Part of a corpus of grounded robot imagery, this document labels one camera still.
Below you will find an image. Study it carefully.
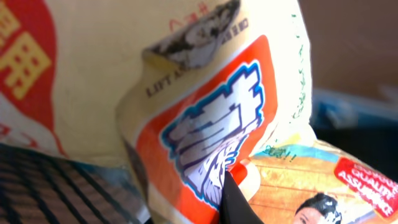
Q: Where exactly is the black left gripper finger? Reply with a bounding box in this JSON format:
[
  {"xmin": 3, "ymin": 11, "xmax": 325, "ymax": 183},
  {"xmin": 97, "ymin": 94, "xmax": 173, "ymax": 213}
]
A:
[{"xmin": 219, "ymin": 172, "xmax": 263, "ymax": 224}]

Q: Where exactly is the grey plastic shopping basket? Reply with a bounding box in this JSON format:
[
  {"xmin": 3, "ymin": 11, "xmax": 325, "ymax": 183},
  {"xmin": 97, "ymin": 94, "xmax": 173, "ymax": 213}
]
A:
[{"xmin": 1, "ymin": 144, "xmax": 152, "ymax": 224}]

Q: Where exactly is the yellow snack bag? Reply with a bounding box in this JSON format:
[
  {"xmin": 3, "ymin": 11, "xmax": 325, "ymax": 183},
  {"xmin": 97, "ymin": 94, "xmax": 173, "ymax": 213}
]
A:
[{"xmin": 1, "ymin": 0, "xmax": 397, "ymax": 223}]

